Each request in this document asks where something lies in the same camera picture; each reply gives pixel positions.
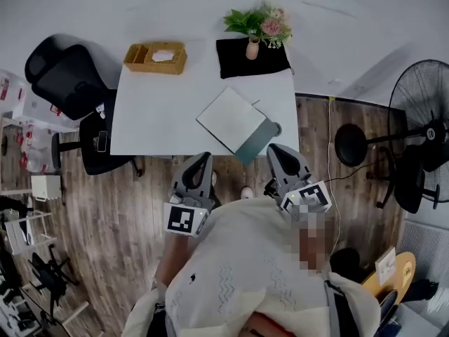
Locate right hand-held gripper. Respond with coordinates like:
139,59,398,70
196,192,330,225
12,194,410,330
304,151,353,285
264,144,333,223

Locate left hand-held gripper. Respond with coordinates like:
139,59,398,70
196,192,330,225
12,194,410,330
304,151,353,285
163,152,215,238

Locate grey-green notebook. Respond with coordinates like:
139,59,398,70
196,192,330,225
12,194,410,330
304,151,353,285
195,86,278,166

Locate person's right forearm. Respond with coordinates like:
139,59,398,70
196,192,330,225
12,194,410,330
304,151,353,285
297,219,335,277

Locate person's left forearm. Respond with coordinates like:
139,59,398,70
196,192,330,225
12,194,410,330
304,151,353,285
154,233,192,289

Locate person's black trousers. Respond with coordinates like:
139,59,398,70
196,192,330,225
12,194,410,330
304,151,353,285
209,183,222,209

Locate person's white knit top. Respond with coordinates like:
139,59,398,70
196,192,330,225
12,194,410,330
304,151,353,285
164,197,333,329

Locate black round stool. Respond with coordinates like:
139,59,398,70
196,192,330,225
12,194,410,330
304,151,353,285
329,247,373,284

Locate black mesh office chair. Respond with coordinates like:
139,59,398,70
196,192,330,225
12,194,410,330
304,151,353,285
366,144,441,214

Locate black cloth mat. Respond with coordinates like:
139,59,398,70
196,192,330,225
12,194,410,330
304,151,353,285
215,37,295,80

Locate pink vase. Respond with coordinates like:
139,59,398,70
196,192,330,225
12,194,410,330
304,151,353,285
245,37,260,60

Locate white card stand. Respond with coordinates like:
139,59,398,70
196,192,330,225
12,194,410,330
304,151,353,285
374,246,397,287

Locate person's cream overshirt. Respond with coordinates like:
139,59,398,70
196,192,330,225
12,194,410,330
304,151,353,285
121,272,382,337

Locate round wooden table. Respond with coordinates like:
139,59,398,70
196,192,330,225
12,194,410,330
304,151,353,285
361,251,417,315

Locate white cube cabinet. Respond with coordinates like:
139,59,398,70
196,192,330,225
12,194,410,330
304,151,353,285
30,173,63,203

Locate artificial flower bunch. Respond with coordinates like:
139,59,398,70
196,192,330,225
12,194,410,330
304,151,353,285
223,1,293,48

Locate black padded office chair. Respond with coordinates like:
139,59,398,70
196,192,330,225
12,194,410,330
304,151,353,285
24,33,145,177

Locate stack of clear storage boxes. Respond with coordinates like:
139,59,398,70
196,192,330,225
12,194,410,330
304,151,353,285
0,68,81,175

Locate black oblong board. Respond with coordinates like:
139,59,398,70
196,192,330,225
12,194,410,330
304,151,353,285
378,289,401,333

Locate white shelf rack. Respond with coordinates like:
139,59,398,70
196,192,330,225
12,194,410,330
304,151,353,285
3,211,59,256

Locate black floor cable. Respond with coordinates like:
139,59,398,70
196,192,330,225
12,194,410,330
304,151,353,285
322,163,380,185

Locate white floor cable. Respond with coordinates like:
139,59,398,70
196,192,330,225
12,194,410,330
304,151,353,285
326,96,343,256

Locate black pedestal fan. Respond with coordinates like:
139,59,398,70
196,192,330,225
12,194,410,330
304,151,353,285
334,59,449,204

